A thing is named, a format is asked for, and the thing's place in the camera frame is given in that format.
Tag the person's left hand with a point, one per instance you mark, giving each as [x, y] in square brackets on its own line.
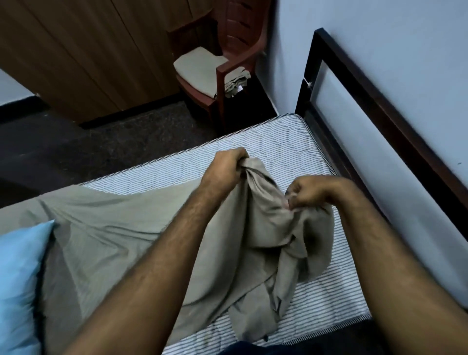
[223, 172]

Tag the person's right hand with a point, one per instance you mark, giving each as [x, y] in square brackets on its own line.
[318, 190]

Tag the beige striped bed sheet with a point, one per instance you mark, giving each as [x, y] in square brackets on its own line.
[197, 69]

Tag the plain taupe bed sheet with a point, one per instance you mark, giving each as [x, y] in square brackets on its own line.
[102, 226]

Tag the brown wooden wardrobe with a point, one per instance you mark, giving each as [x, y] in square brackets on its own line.
[73, 55]

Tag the light blue pillow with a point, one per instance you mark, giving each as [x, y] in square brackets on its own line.
[18, 285]

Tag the person's left forearm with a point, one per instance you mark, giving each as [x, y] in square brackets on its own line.
[146, 281]

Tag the person's right forearm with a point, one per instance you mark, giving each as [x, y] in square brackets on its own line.
[402, 274]

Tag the person's navy blue shirt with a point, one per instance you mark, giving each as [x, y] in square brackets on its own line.
[252, 349]

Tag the white striped mattress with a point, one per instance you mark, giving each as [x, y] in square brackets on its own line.
[285, 142]

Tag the maroon plastic chair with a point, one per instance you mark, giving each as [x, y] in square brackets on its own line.
[245, 33]

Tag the dark wooden bed frame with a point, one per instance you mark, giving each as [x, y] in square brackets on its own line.
[365, 91]

